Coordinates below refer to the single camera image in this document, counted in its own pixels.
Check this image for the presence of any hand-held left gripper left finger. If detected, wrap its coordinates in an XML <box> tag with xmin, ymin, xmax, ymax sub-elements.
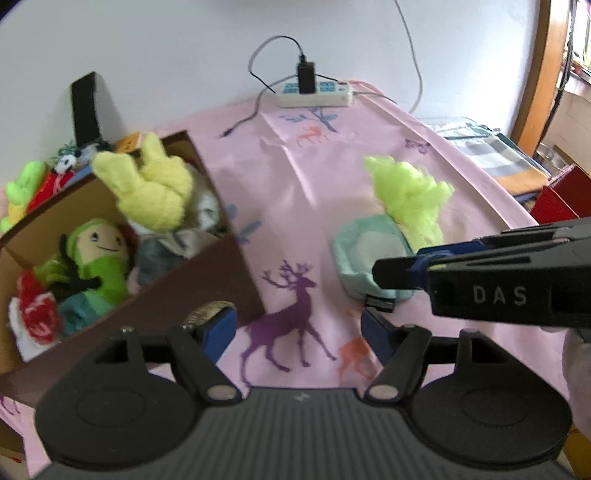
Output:
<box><xmin>94</xmin><ymin>305</ymin><xmax>242</xmax><ymax>405</ymax></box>

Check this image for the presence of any red white knitted plush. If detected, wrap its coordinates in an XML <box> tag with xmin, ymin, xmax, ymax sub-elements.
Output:
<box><xmin>8</xmin><ymin>269</ymin><xmax>64</xmax><ymax>346</ymax></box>

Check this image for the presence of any black smartphone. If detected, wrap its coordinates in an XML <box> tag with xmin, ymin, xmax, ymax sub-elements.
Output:
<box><xmin>70</xmin><ymin>71</ymin><xmax>104</xmax><ymax>145</ymax></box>

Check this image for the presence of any yellow plush bunny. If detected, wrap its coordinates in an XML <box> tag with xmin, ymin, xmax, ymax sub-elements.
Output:
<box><xmin>91</xmin><ymin>132</ymin><xmax>195</xmax><ymax>233</ymax></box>

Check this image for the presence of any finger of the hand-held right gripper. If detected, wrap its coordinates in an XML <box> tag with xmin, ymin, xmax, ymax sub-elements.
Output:
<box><xmin>372</xmin><ymin>256</ymin><xmax>433</xmax><ymax>291</ymax></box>
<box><xmin>417</xmin><ymin>216</ymin><xmax>591</xmax><ymax>267</ymax></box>

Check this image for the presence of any red plush toy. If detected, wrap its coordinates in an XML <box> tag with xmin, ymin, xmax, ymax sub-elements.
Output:
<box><xmin>27</xmin><ymin>170</ymin><xmax>71</xmax><ymax>209</ymax></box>

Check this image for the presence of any brown cardboard box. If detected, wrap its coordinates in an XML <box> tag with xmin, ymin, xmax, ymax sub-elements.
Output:
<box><xmin>0</xmin><ymin>130</ymin><xmax>267</xmax><ymax>408</ymax></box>

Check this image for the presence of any white power strip cord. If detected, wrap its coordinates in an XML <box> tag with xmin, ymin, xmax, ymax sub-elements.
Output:
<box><xmin>353</xmin><ymin>89</ymin><xmax>400</xmax><ymax>106</ymax></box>

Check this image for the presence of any wooden window frame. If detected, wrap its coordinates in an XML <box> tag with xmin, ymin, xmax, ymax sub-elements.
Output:
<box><xmin>509</xmin><ymin>0</ymin><xmax>568</xmax><ymax>149</ymax></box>

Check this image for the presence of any black charging cable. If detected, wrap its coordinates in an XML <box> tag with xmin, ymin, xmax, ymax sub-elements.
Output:
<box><xmin>220</xmin><ymin>35</ymin><xmax>306</xmax><ymax>138</ymax></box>

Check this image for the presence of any teal round plush cushion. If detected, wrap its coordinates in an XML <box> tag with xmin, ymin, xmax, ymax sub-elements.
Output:
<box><xmin>332</xmin><ymin>215</ymin><xmax>417</xmax><ymax>304</ymax></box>

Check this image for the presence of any bright green plush toy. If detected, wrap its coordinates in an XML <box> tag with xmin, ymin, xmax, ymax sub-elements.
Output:
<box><xmin>0</xmin><ymin>160</ymin><xmax>48</xmax><ymax>233</ymax></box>

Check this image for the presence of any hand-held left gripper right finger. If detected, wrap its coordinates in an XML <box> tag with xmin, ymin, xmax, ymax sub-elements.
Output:
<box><xmin>361</xmin><ymin>307</ymin><xmax>502</xmax><ymax>403</ymax></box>

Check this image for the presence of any pink printed bedsheet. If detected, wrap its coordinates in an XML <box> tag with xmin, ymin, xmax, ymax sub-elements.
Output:
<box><xmin>0</xmin><ymin>80</ymin><xmax>591</xmax><ymax>418</ymax></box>

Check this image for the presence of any person's right hand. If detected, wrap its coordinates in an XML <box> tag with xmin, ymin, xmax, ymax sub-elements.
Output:
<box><xmin>561</xmin><ymin>328</ymin><xmax>591</xmax><ymax>443</ymax></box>

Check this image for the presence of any white power strip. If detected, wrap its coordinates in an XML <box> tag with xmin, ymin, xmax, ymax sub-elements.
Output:
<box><xmin>276</xmin><ymin>80</ymin><xmax>354</xmax><ymax>108</ymax></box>

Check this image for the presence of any thin white cord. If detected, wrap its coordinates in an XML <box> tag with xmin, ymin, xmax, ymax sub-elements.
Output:
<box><xmin>394</xmin><ymin>0</ymin><xmax>424</xmax><ymax>115</ymax></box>

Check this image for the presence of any teal cloth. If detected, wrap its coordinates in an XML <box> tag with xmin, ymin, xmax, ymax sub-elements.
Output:
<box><xmin>59</xmin><ymin>294</ymin><xmax>114</xmax><ymax>336</ymax></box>

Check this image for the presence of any black charger plug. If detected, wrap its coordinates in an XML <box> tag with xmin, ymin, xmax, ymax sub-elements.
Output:
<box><xmin>296</xmin><ymin>55</ymin><xmax>317</xmax><ymax>95</ymax></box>

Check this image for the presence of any folded striped cloth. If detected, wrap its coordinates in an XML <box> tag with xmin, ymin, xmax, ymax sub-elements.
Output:
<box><xmin>422</xmin><ymin>116</ymin><xmax>551</xmax><ymax>197</ymax></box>

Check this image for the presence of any white towel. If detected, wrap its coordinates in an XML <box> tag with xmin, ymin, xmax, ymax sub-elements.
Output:
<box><xmin>187</xmin><ymin>168</ymin><xmax>223</xmax><ymax>234</ymax></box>

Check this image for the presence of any neon green mesh cloth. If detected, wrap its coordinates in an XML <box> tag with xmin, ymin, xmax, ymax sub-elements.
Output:
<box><xmin>363</xmin><ymin>155</ymin><xmax>456</xmax><ymax>251</ymax></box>

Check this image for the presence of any green plush doll smiling face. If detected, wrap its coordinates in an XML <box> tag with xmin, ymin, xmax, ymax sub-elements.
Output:
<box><xmin>59</xmin><ymin>219</ymin><xmax>136</xmax><ymax>320</ymax></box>

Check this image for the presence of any red box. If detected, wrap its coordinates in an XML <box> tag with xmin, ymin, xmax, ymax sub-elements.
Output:
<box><xmin>530</xmin><ymin>163</ymin><xmax>591</xmax><ymax>228</ymax></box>

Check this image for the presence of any grey plush toy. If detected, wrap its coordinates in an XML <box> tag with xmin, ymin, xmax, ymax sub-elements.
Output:
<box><xmin>135</xmin><ymin>220</ymin><xmax>223</xmax><ymax>288</ymax></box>

